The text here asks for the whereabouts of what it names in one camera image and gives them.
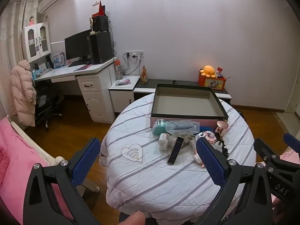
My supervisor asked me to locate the pink printed quilt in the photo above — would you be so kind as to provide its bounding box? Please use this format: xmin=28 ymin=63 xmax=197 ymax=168
xmin=279 ymin=149 xmax=300 ymax=164

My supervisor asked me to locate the black power cable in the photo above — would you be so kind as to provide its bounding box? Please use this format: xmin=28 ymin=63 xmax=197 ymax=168
xmin=121 ymin=53 xmax=141 ymax=75

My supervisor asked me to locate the black speaker box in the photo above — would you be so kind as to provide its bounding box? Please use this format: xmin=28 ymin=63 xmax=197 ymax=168
xmin=91 ymin=15 xmax=109 ymax=33

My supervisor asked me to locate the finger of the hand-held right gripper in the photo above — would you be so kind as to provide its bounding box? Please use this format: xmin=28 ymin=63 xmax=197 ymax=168
xmin=283 ymin=133 xmax=300 ymax=152
xmin=254 ymin=138 xmax=282 ymax=169

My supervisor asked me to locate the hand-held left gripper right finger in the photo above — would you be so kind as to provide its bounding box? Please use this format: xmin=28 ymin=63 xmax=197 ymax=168
xmin=194 ymin=136 xmax=273 ymax=225

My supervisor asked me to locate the large pink dark-rimmed box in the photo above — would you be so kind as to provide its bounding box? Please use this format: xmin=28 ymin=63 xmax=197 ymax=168
xmin=150 ymin=83 xmax=229 ymax=128

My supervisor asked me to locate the white glass-door cabinet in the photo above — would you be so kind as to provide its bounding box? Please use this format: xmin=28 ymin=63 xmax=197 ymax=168
xmin=21 ymin=22 xmax=52 ymax=62

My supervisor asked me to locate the pink puffer jacket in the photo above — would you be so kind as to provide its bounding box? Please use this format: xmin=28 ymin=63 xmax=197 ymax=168
xmin=10 ymin=60 xmax=37 ymax=127

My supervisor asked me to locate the black office chair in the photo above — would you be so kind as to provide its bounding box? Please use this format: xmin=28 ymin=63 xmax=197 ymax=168
xmin=35 ymin=84 xmax=62 ymax=132

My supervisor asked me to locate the orange octopus plush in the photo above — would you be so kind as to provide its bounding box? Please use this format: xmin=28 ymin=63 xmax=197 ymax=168
xmin=200 ymin=66 xmax=217 ymax=78

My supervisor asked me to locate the white wall outlet strip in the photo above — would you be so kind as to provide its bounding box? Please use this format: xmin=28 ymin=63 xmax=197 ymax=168
xmin=125 ymin=50 xmax=144 ymax=62

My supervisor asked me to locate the person's left hand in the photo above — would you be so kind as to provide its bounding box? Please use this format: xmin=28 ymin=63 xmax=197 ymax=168
xmin=119 ymin=211 xmax=146 ymax=225

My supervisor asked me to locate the black floor scale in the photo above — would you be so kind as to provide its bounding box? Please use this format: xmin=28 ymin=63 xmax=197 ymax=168
xmin=234 ymin=109 xmax=246 ymax=122

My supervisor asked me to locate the orange figurine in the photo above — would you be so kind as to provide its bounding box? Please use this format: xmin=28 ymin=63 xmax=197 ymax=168
xmin=141 ymin=66 xmax=149 ymax=84

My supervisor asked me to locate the white toy dog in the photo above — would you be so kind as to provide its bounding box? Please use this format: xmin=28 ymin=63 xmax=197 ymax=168
xmin=159 ymin=132 xmax=176 ymax=151

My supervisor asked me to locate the low black-topped cabinet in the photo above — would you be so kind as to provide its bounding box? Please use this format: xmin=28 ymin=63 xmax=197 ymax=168
xmin=133 ymin=78 xmax=232 ymax=104

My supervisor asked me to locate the red pointed box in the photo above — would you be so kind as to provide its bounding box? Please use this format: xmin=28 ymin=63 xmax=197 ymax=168
xmin=92 ymin=1 xmax=106 ymax=17

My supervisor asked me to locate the clear plastic box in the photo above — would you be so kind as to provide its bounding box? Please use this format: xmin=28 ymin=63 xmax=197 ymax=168
xmin=165 ymin=120 xmax=200 ymax=136

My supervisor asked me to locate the cream curtain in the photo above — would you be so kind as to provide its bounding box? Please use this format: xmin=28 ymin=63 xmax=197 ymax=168
xmin=0 ymin=0 xmax=39 ymax=80

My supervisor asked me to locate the person's right hand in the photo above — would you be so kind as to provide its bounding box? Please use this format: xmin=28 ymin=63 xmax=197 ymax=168
xmin=272 ymin=197 xmax=285 ymax=221

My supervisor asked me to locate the pink bed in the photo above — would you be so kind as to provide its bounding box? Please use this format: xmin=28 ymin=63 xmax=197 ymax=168
xmin=0 ymin=116 xmax=100 ymax=218

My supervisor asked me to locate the teal round brush clear case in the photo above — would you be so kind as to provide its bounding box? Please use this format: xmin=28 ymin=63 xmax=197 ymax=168
xmin=152 ymin=119 xmax=167 ymax=135

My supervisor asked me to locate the black computer tower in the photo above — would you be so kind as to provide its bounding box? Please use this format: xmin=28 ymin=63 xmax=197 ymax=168
xmin=89 ymin=31 xmax=113 ymax=64

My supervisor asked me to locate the red printed storage box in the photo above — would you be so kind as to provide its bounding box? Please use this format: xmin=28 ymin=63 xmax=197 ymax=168
xmin=198 ymin=71 xmax=227 ymax=91

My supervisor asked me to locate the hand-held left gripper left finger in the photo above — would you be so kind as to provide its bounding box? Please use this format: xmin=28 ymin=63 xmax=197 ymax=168
xmin=23 ymin=137 xmax=102 ymax=225

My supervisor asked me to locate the black chain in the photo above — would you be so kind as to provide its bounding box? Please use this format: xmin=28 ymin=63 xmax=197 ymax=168
xmin=214 ymin=133 xmax=230 ymax=158

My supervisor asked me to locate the white plug adapter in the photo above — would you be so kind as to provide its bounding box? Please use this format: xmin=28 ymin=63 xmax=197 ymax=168
xmin=187 ymin=133 xmax=207 ymax=169

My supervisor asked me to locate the white desk with drawers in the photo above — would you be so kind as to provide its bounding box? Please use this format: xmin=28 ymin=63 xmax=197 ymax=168
xmin=33 ymin=57 xmax=118 ymax=123

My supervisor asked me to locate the blue and white carton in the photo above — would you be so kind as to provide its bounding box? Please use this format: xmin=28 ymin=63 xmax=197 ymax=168
xmin=52 ymin=53 xmax=65 ymax=68

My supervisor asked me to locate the black rectangular device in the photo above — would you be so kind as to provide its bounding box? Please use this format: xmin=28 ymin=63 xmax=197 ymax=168
xmin=167 ymin=136 xmax=184 ymax=165

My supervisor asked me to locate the clear bottle orange cap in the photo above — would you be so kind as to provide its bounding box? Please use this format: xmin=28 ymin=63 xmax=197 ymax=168
xmin=115 ymin=60 xmax=123 ymax=80

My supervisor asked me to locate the black computer monitor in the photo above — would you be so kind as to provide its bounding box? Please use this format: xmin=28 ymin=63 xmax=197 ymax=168
xmin=64 ymin=30 xmax=92 ymax=62

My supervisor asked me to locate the white bedside cabinet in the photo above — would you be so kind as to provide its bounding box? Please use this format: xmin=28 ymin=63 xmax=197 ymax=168
xmin=109 ymin=75 xmax=141 ymax=119

